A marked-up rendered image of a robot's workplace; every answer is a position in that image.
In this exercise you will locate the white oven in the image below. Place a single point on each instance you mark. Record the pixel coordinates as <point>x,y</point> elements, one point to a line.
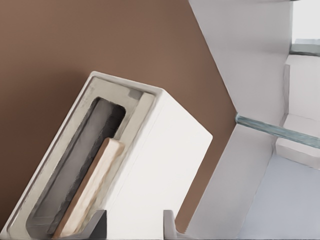
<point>162,155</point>

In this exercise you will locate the oven door with dark window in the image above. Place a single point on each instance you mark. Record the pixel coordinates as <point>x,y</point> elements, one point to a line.
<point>75,160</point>

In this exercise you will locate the silver frame post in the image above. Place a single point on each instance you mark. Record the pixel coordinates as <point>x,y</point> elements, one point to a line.
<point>280,131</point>
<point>306,47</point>

